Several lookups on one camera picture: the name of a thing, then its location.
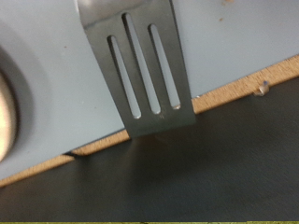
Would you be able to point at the metal spatula with blue block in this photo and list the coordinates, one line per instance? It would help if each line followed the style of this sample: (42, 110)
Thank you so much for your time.
(107, 77)

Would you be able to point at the silver toaster oven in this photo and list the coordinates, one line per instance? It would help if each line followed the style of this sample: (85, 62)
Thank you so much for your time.
(62, 93)

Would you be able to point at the small white tape scrap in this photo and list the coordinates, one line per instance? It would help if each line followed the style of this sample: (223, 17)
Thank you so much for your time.
(261, 90)

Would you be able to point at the round wooden cutting board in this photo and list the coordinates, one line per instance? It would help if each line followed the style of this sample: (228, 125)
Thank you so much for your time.
(5, 118)

